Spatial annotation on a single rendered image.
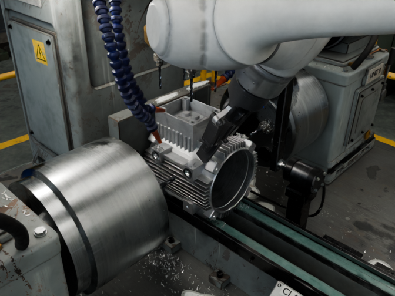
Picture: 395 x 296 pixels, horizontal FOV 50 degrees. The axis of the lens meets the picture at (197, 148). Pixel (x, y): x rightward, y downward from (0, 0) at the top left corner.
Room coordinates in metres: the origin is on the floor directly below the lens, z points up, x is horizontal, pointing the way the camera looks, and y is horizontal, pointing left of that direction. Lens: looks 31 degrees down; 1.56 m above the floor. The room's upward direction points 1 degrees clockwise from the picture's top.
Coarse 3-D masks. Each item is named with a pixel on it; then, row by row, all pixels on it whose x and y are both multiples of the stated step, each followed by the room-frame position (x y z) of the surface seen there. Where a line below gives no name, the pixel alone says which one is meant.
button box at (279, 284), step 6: (282, 282) 0.43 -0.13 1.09; (276, 288) 0.42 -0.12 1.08; (282, 288) 0.42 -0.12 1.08; (288, 288) 0.42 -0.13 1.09; (270, 294) 0.42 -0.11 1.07; (276, 294) 0.42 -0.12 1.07; (282, 294) 0.41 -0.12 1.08; (288, 294) 0.41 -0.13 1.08; (294, 294) 0.41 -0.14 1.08; (300, 294) 0.41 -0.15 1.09
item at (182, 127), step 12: (168, 108) 0.91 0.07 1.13; (180, 108) 0.94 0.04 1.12; (192, 108) 0.93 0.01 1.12; (204, 108) 0.91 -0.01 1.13; (156, 120) 0.88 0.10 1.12; (168, 120) 0.85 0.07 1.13; (180, 120) 0.82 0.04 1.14; (192, 120) 0.82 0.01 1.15; (204, 120) 0.82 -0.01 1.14; (168, 132) 0.85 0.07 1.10; (180, 132) 0.82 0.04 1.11; (192, 132) 0.80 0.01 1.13; (180, 144) 0.82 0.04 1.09; (192, 144) 0.80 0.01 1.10
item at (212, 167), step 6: (150, 138) 0.86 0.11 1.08; (156, 144) 0.85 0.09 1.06; (246, 144) 0.83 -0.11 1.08; (252, 144) 0.83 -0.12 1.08; (252, 150) 0.83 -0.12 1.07; (210, 162) 0.74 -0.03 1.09; (216, 162) 0.74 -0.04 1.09; (210, 168) 0.73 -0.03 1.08; (216, 168) 0.74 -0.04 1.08; (246, 192) 0.82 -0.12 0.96; (210, 210) 0.74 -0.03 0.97; (210, 216) 0.73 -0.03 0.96; (216, 216) 0.74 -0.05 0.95
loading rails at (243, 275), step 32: (192, 224) 0.77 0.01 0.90; (256, 224) 0.77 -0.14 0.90; (288, 224) 0.75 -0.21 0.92; (224, 256) 0.70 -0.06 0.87; (256, 256) 0.64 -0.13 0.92; (288, 256) 0.70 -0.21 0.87; (320, 256) 0.66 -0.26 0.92; (352, 256) 0.64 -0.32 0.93; (256, 288) 0.64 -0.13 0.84; (320, 288) 0.57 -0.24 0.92; (352, 288) 0.60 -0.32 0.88; (384, 288) 0.57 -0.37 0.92
